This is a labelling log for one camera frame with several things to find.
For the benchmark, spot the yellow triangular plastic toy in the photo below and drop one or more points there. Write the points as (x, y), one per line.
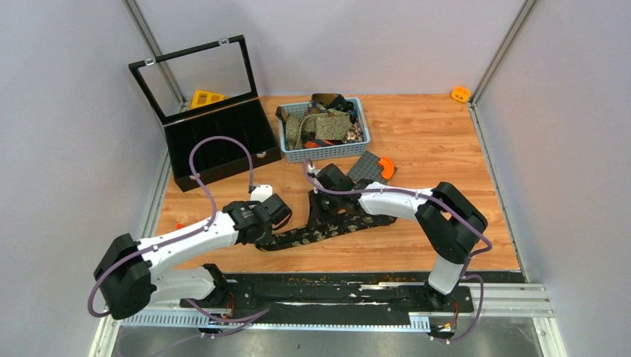
(202, 98)

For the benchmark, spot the blue plastic basket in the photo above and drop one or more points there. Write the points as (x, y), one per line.
(355, 143)

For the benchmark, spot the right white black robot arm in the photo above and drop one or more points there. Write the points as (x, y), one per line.
(453, 226)

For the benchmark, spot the orange curved plastic piece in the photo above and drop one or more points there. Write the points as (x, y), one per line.
(388, 168)

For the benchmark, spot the dark blue tie in basket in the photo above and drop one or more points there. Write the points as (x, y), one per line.
(324, 102)

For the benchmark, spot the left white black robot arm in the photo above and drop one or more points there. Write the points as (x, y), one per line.
(134, 273)

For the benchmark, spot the black glass-lid display box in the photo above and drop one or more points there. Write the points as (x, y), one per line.
(219, 140)

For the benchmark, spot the olive patterned tie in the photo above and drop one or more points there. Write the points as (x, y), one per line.
(329, 127)

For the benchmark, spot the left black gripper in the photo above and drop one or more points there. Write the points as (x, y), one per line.
(269, 233)

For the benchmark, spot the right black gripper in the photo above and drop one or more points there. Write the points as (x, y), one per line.
(315, 198)

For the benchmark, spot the orange plastic block toy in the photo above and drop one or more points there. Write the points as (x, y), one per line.
(461, 94)

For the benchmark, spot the grey lego baseplate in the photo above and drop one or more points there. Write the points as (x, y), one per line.
(367, 168)

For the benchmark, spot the black floral patterned tie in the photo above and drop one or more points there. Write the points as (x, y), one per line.
(308, 234)

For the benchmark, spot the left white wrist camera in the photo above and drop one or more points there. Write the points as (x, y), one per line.
(261, 192)

